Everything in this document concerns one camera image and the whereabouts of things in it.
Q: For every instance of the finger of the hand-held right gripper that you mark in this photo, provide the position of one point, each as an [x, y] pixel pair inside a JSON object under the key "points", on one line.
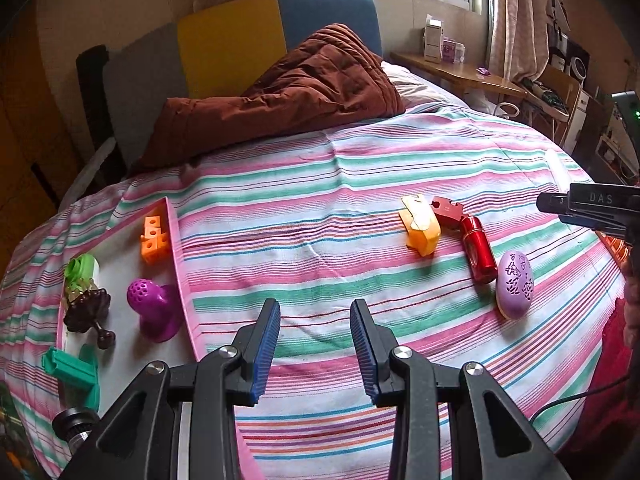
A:
{"points": [[605, 227], [554, 203]]}

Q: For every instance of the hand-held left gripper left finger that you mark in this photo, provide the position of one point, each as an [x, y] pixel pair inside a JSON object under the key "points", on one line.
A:
{"points": [[265, 355]]}

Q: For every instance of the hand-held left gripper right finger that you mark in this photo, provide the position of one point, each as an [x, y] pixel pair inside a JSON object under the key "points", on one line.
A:
{"points": [[365, 355]]}

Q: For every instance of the orange plastic rack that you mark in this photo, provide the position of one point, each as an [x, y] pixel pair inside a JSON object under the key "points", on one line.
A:
{"points": [[612, 250]]}

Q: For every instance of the purple perforated funnel piece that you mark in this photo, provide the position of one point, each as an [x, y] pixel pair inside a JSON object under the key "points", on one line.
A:
{"points": [[150, 305]]}

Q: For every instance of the orange plastic block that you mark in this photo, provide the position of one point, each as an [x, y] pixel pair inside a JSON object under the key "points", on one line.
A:
{"points": [[155, 240]]}

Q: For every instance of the pink tray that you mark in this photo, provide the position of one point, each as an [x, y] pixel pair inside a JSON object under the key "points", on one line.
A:
{"points": [[125, 260]]}

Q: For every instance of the dark brown pegged piece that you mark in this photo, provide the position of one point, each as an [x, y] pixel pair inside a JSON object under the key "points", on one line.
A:
{"points": [[87, 310]]}

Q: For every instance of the black round knob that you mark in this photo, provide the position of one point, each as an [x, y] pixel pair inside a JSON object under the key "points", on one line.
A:
{"points": [[75, 425]]}

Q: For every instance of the person's right hand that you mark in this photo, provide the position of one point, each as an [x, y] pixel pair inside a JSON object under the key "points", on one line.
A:
{"points": [[632, 305]]}

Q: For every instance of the lilac perforated oval case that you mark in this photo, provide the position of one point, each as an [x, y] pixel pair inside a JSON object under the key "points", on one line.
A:
{"points": [[515, 280]]}

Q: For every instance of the red metal cylinder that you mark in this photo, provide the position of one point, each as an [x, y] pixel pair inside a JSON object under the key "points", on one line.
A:
{"points": [[477, 255]]}

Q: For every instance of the wooden folding chair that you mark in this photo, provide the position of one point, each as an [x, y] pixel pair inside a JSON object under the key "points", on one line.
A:
{"points": [[550, 100]]}

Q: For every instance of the red notched plastic piece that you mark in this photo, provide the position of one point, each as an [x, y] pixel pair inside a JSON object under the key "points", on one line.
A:
{"points": [[447, 212]]}

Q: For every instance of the white plastic bag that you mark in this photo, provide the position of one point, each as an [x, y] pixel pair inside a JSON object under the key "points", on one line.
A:
{"points": [[495, 107]]}

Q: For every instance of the red cloth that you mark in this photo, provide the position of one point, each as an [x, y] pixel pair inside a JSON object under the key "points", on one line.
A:
{"points": [[610, 360]]}

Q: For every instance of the yellow plastic piece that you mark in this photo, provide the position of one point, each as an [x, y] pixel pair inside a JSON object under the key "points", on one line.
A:
{"points": [[422, 230]]}

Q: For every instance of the wooden desk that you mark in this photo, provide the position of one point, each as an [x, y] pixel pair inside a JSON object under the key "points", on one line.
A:
{"points": [[465, 72]]}

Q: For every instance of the cluttered dark shelf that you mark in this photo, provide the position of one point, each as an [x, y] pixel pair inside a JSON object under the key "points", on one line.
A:
{"points": [[575, 40]]}

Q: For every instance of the striped blanket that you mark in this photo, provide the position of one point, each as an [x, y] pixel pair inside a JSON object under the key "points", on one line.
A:
{"points": [[325, 185]]}

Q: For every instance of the small white box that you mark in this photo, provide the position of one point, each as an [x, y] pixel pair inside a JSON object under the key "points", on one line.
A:
{"points": [[460, 52]]}

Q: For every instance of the pale pink pillow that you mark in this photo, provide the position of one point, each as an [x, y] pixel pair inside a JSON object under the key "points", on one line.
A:
{"points": [[415, 87]]}

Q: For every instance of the purple box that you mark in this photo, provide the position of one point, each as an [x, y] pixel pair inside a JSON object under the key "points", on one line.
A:
{"points": [[449, 51]]}

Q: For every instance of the teal plastic piece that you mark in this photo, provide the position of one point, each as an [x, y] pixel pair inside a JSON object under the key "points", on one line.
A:
{"points": [[75, 372]]}

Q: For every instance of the light green plastic piece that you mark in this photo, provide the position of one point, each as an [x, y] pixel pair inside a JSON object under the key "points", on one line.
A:
{"points": [[82, 267]]}

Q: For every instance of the tall white box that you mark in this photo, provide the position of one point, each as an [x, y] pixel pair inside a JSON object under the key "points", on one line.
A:
{"points": [[433, 40]]}

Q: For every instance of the brown quilt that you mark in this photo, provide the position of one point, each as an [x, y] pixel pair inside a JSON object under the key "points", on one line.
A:
{"points": [[300, 90]]}

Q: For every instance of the multicolour padded headboard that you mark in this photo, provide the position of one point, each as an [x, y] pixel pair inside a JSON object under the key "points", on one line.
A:
{"points": [[225, 45]]}

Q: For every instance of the wooden wardrobe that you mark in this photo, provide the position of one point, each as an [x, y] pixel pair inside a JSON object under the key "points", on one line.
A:
{"points": [[30, 135]]}

